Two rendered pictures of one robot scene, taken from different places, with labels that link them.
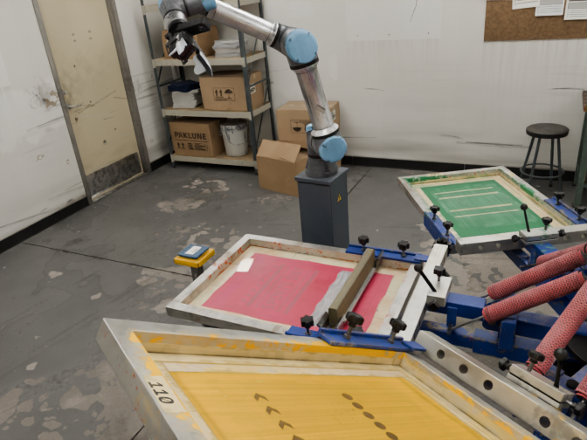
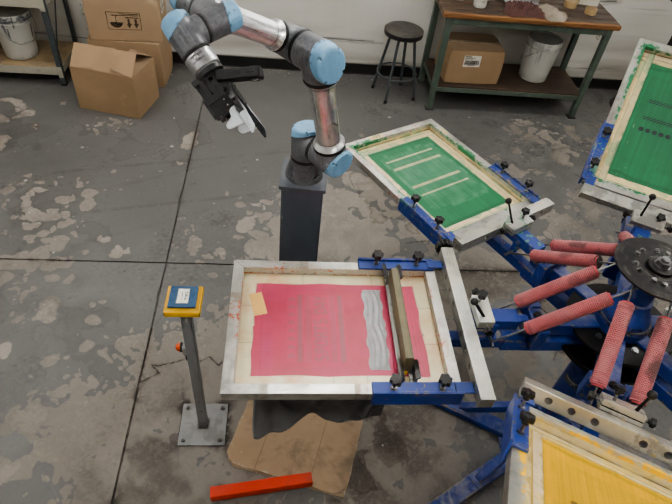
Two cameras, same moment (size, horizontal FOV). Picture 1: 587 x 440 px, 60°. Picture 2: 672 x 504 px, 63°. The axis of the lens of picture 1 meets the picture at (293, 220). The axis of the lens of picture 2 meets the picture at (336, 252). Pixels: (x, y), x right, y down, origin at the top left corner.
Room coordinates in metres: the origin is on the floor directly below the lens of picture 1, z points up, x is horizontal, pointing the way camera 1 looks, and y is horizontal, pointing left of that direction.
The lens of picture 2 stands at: (0.64, 0.75, 2.55)
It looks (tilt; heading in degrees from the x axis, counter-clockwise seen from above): 45 degrees down; 324
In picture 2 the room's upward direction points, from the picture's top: 7 degrees clockwise
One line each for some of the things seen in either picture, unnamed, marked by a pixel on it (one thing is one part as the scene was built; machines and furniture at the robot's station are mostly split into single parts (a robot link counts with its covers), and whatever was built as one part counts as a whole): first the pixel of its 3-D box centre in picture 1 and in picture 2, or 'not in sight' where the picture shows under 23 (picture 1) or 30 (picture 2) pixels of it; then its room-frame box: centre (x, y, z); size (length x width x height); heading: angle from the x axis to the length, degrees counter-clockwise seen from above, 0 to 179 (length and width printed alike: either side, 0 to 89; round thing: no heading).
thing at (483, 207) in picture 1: (496, 199); (461, 178); (2.03, -0.89, 1.05); 1.08 x 0.61 x 0.23; 3
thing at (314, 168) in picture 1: (321, 161); (304, 164); (2.18, -0.15, 1.25); 0.15 x 0.15 x 0.10
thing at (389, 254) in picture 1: (383, 258); (394, 268); (1.75, -0.34, 0.97); 0.30 x 0.05 x 0.07; 63
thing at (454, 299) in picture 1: (456, 304); (493, 319); (1.35, -0.50, 1.02); 0.17 x 0.06 x 0.05; 63
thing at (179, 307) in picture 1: (299, 286); (339, 324); (1.61, 0.00, 0.97); 0.79 x 0.58 x 0.04; 63
